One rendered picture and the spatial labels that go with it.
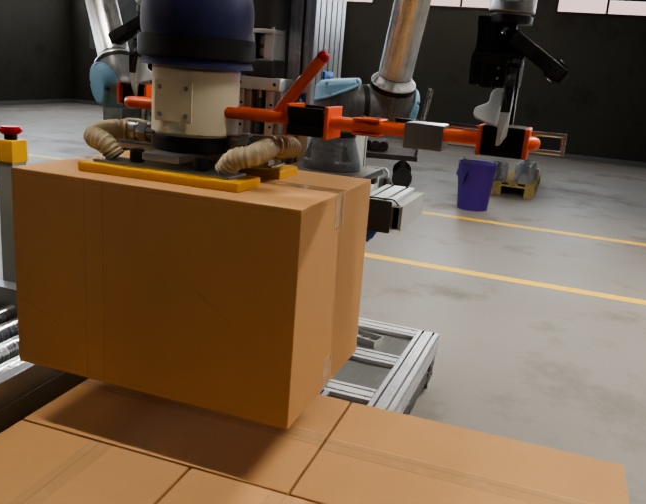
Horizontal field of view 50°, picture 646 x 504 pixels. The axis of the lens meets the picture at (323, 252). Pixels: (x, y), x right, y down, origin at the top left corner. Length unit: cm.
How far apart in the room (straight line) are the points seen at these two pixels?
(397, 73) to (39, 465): 117
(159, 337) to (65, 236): 26
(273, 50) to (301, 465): 109
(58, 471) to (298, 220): 65
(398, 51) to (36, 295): 99
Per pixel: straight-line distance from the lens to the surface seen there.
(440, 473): 145
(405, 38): 174
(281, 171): 141
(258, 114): 133
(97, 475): 140
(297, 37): 200
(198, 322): 127
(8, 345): 196
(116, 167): 136
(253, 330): 122
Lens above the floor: 131
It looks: 15 degrees down
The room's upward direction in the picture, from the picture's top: 5 degrees clockwise
